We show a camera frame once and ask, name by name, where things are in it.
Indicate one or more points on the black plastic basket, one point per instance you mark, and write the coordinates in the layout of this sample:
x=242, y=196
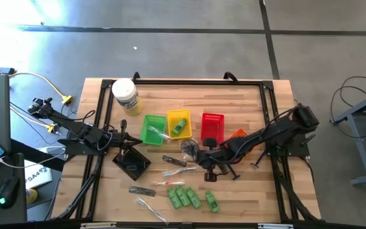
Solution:
x=131, y=175

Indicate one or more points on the black side desk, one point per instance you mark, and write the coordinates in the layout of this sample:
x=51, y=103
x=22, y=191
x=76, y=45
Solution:
x=17, y=216

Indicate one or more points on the blue-grey metal table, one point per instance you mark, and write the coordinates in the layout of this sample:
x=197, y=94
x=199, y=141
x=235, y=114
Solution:
x=361, y=143

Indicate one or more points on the black computer mouse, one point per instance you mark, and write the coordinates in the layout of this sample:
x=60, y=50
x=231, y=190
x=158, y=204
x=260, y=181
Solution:
x=8, y=191

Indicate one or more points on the orange plastic basket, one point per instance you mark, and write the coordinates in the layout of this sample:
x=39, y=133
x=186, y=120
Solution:
x=241, y=132

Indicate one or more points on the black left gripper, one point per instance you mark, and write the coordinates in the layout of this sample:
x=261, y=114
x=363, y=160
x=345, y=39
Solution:
x=119, y=139

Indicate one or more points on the silver aluminium bar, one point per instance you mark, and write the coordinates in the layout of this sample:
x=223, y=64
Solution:
x=98, y=226
x=275, y=226

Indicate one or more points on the yellow Lysol wipes canister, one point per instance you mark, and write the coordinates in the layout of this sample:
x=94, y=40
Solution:
x=127, y=97

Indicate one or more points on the black shower cap bag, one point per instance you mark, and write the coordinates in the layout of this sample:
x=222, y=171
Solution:
x=189, y=147

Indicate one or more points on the green plastic basket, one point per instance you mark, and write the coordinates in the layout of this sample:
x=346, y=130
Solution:
x=152, y=121

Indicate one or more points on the black comb in wrapper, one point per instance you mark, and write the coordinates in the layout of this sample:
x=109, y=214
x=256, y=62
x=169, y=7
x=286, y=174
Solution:
x=174, y=161
x=141, y=191

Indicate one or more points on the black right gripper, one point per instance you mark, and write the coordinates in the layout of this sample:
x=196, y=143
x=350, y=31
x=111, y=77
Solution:
x=214, y=157

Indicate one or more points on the red toothbrush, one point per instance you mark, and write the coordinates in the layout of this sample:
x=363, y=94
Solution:
x=168, y=183

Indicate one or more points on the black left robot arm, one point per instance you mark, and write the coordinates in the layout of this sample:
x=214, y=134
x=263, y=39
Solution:
x=75, y=127

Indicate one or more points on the yellow plastic basket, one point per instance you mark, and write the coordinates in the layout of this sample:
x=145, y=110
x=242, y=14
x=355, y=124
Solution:
x=179, y=113

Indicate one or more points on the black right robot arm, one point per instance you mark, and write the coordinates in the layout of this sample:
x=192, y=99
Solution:
x=278, y=130

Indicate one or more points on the white printed box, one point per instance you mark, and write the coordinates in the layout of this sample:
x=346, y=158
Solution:
x=37, y=175

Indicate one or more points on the red plastic basket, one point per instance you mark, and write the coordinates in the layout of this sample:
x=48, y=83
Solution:
x=212, y=127

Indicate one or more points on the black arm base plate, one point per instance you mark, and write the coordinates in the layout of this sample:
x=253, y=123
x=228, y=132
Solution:
x=75, y=150
x=299, y=151

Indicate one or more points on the small yellow container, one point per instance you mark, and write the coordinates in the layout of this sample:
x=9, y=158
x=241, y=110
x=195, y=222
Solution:
x=31, y=195

